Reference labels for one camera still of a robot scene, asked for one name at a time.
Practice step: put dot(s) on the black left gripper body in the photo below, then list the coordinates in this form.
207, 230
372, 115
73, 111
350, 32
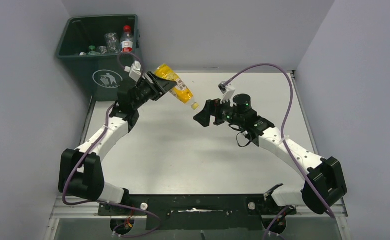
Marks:
146, 91

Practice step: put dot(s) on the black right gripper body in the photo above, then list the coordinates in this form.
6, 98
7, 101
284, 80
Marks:
224, 113

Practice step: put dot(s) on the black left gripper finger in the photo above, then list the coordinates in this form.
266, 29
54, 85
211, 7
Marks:
161, 85
155, 97

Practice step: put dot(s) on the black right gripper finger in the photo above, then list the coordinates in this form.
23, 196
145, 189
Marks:
212, 105
204, 117

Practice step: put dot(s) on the yellow juice bottle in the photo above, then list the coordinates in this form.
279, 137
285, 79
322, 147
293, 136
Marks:
180, 91

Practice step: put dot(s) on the clear unlabelled bottle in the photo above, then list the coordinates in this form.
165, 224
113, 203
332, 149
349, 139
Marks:
112, 43

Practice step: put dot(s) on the red label bottle red cap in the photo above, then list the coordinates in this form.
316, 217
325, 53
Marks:
127, 39

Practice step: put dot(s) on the blue label crushed bottle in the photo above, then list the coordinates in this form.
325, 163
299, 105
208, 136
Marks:
102, 50

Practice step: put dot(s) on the green tinted bottle white cap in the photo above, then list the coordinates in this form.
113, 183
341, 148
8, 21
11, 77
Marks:
92, 51

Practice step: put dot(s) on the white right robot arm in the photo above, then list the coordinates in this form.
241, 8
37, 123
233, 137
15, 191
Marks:
324, 181

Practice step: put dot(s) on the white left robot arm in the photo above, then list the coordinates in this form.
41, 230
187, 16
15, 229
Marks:
81, 171

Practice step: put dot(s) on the dark green trash bin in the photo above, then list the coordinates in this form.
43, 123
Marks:
98, 75

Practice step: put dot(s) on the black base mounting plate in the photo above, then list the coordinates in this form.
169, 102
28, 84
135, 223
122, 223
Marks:
199, 212

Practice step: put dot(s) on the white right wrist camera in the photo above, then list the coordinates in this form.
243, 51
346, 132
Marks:
227, 91

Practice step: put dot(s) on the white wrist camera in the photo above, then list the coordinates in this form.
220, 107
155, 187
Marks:
134, 71
227, 91

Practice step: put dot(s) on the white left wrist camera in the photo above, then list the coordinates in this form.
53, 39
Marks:
134, 71

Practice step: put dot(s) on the aluminium frame rail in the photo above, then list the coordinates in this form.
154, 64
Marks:
91, 211

